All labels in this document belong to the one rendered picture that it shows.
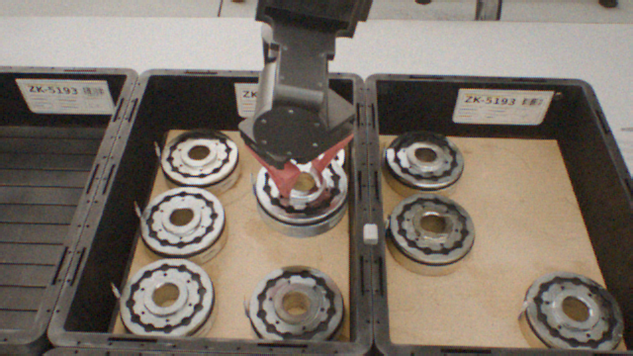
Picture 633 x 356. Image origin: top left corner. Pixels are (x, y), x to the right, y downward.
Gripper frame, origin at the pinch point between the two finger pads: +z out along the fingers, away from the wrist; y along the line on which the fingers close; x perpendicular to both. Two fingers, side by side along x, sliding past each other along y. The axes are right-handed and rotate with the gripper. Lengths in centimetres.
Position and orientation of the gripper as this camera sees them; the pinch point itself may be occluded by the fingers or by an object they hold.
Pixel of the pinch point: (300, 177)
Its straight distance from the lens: 63.0
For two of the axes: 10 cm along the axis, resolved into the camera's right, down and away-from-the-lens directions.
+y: 7.5, -5.3, 4.1
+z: 0.1, 6.2, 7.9
